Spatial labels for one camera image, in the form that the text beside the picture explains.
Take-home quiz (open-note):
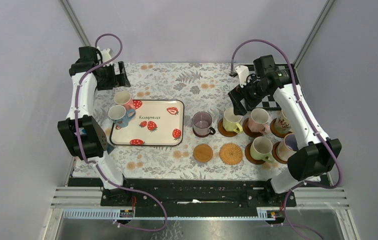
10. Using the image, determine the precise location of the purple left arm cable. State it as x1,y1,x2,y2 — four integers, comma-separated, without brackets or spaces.
74,33,169,233

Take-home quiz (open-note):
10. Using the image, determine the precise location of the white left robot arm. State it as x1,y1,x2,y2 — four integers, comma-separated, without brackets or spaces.
57,46,132,206

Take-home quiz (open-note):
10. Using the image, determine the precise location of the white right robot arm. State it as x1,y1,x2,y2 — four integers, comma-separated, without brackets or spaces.
228,55,342,206

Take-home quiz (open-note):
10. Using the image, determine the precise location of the white cup pink front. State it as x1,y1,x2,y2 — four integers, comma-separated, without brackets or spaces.
248,108,271,134

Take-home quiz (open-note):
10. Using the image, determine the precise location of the cream tray with black rim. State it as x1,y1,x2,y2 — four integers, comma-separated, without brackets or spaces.
109,99,184,147

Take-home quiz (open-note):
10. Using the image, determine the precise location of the purple cup dark handle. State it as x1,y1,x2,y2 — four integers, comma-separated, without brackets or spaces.
192,111,216,136

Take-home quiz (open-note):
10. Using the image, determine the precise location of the white cup green body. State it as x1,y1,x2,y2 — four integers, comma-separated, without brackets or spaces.
250,136,275,163

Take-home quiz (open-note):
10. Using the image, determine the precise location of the floral tablecloth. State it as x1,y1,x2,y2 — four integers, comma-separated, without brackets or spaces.
73,62,321,182

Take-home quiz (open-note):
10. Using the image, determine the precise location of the white cup blue handle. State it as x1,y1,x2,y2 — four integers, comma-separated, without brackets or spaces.
108,105,136,128

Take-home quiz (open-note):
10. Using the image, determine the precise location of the woven rattan coaster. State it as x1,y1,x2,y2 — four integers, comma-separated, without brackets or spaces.
219,143,243,166

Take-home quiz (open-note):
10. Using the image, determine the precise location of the dark walnut coaster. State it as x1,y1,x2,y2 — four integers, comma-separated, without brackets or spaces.
192,128,211,138

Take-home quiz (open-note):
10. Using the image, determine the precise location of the lilac cup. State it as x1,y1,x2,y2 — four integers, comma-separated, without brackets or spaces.
276,133,298,162

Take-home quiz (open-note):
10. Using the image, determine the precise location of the white cup pink handle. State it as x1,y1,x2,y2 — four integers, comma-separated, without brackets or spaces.
114,91,136,110

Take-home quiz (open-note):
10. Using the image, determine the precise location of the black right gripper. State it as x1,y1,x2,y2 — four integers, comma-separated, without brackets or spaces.
228,75,268,116

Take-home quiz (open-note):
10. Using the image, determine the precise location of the brown ridged wooden coaster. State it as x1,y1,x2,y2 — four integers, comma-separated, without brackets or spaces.
244,143,265,165

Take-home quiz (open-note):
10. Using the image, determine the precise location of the light bamboo coaster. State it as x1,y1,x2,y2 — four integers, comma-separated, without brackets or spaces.
193,144,213,163

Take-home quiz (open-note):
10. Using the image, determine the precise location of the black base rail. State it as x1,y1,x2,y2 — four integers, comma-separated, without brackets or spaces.
101,178,285,218

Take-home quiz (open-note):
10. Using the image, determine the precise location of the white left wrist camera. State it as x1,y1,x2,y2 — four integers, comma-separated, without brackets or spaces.
97,47,112,64

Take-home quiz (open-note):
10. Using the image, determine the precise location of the large cream cup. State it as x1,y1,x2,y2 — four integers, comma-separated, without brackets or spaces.
274,110,291,135

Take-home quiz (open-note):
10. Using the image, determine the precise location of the white cup yellow handle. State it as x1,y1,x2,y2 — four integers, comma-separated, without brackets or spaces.
223,107,243,134

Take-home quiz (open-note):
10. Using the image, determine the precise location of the black white chessboard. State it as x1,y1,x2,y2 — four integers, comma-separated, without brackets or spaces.
232,64,291,111

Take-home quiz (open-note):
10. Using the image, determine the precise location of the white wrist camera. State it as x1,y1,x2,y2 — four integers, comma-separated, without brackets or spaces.
97,47,112,64
229,65,249,88

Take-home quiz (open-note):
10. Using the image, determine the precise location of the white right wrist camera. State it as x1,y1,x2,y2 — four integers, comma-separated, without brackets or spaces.
229,65,249,88

